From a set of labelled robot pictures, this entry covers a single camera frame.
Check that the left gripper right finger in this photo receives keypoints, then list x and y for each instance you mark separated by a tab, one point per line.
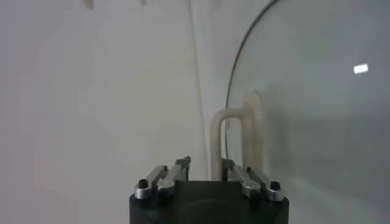
240	175

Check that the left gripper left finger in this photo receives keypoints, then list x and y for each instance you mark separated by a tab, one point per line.
170	175

